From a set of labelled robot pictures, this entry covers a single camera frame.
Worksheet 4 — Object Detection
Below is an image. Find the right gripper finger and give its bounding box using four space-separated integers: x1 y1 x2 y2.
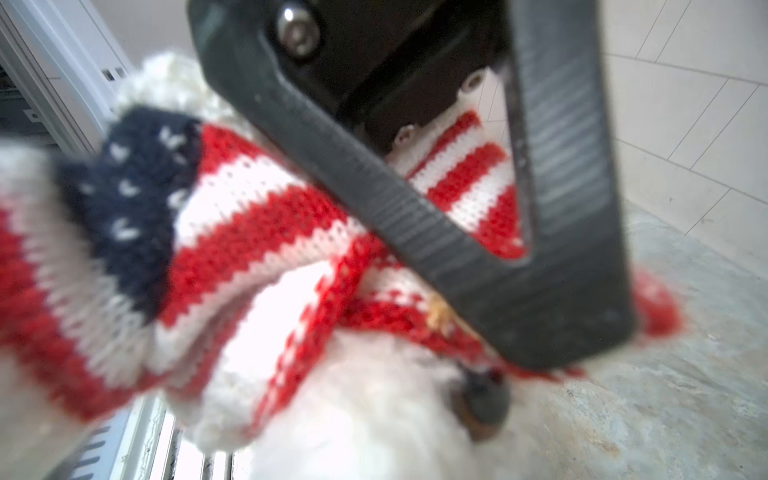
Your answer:
187 1 637 369

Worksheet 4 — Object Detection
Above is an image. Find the white teddy bear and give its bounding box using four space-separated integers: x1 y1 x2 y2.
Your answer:
0 50 541 480

